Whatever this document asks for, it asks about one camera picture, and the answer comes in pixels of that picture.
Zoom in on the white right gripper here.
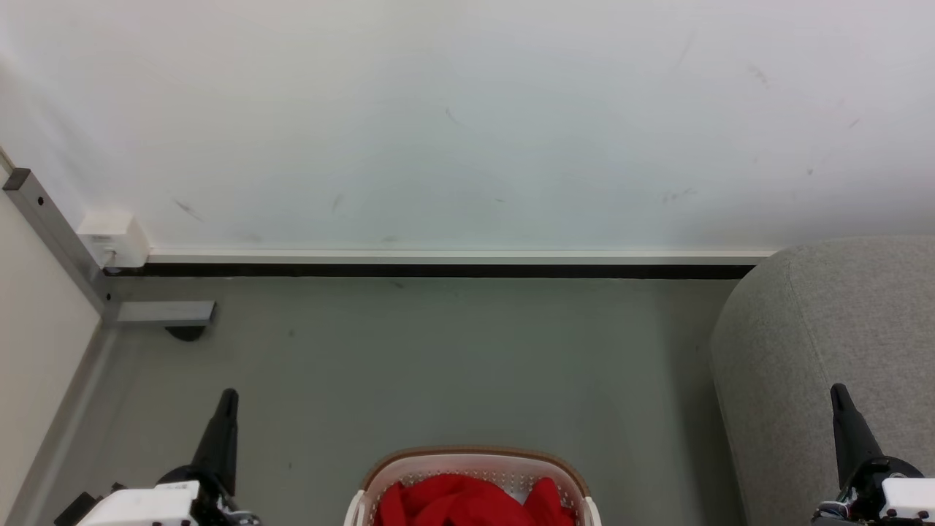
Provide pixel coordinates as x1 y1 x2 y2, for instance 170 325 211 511
812 383 935 526

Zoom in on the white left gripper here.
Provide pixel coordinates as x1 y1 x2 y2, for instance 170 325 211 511
55 389 261 526

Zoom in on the grey metal frame post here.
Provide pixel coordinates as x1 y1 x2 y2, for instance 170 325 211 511
2 167 118 322

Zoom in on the white and black baseboard strip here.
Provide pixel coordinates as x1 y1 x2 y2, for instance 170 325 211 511
106 248 776 281

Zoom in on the red knit garment white stripe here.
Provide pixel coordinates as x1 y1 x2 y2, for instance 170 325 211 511
523 477 578 526

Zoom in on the grey fabric sofa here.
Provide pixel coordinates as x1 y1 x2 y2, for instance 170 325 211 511
710 235 935 526

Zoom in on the grey metal foot bracket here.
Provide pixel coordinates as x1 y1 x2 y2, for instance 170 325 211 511
102 300 217 327

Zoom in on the plain red garment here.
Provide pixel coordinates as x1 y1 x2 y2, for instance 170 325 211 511
375 473 534 526

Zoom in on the white wall outlet box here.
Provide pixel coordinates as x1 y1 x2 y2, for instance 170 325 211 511
76 212 151 270

